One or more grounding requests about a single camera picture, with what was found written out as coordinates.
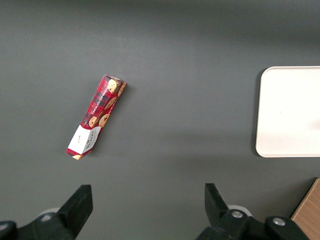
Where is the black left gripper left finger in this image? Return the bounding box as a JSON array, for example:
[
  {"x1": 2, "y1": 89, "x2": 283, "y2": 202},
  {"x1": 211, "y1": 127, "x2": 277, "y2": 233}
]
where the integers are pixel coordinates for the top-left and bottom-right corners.
[{"x1": 0, "y1": 184, "x2": 94, "y2": 240}]

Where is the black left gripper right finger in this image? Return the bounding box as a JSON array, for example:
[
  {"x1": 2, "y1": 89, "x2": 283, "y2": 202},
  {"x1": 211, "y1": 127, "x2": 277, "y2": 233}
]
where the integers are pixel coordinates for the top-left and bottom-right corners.
[{"x1": 196, "y1": 183, "x2": 311, "y2": 240}]

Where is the cream rectangular tray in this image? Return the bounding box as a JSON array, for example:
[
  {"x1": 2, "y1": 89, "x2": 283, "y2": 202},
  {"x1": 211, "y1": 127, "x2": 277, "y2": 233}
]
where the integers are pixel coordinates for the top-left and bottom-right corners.
[{"x1": 255, "y1": 66, "x2": 320, "y2": 158}]

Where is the oak wood drawer cabinet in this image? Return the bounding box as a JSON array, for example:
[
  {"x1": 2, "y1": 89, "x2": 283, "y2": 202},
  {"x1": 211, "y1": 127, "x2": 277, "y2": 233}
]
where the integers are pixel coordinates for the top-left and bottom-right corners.
[{"x1": 290, "y1": 177, "x2": 320, "y2": 240}]

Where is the red plaid cookie box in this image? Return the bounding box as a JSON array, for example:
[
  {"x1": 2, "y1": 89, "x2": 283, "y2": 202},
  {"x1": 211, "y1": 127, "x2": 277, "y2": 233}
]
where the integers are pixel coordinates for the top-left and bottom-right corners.
[{"x1": 66, "y1": 74, "x2": 128, "y2": 161}]

